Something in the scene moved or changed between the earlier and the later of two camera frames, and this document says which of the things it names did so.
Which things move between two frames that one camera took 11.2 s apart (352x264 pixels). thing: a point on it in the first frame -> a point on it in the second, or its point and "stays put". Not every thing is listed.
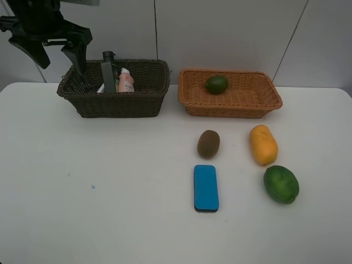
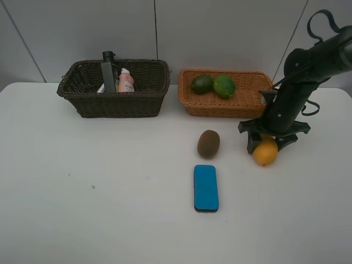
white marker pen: (102, 89) stays put
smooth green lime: (216, 84) -> (202, 84)
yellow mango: (264, 145) stays put
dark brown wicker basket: (151, 78) stays put
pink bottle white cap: (126, 81) stays put
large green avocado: (281, 184) -> (224, 87)
